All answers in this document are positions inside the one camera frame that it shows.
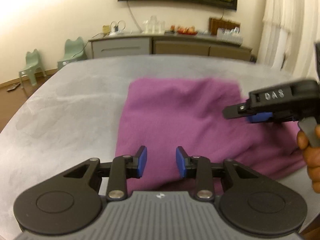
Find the green plastic chair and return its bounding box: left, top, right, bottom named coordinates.
left=57, top=37, right=88, bottom=70
left=18, top=49, right=47, bottom=88

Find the right hand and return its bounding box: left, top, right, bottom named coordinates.
left=297, top=130, right=320, bottom=193

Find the brown woven board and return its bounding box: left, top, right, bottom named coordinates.
left=208, top=17, right=241, bottom=36

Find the right green plastic chair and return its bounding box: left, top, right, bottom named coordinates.
left=57, top=37, right=88, bottom=70

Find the white curtain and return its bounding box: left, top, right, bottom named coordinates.
left=257, top=0, right=319, bottom=79

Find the clear glass cups set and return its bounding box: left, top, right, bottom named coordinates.
left=143, top=16, right=165, bottom=34

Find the left green plastic chair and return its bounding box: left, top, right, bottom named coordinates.
left=18, top=49, right=47, bottom=88

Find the red fruit bowl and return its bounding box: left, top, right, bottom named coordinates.
left=176, top=26, right=198, bottom=36

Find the grey brown sideboard cabinet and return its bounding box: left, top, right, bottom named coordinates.
left=89, top=34, right=252, bottom=62

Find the purple garment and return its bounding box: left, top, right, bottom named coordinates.
left=116, top=79, right=305, bottom=192

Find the white storage basket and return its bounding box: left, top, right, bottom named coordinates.
left=216, top=27, right=243, bottom=45

